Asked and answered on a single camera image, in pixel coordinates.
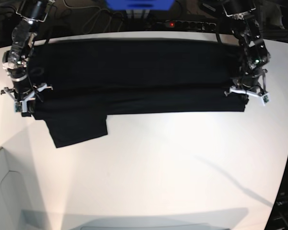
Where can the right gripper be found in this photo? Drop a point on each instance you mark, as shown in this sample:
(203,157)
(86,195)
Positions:
(27,93)

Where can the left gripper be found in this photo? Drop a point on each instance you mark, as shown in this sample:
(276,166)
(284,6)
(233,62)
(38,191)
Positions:
(253,85)

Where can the black T-shirt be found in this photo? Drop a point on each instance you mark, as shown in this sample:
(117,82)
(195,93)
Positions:
(94,79)

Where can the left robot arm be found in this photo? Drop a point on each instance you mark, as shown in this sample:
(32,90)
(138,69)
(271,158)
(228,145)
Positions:
(245,28)

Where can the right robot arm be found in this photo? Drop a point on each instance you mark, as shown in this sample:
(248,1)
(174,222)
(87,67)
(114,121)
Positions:
(16,60)

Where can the black power strip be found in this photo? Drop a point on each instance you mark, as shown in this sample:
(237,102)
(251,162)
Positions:
(186,26)

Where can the blue box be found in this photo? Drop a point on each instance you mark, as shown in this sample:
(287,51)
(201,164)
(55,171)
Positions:
(160,5)

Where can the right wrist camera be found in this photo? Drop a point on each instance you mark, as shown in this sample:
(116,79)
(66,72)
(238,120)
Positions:
(18,108)

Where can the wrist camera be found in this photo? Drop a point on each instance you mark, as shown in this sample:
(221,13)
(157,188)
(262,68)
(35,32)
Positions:
(265,99)
(18,108)

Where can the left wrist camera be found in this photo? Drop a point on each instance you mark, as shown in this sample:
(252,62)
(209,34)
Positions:
(265,99)

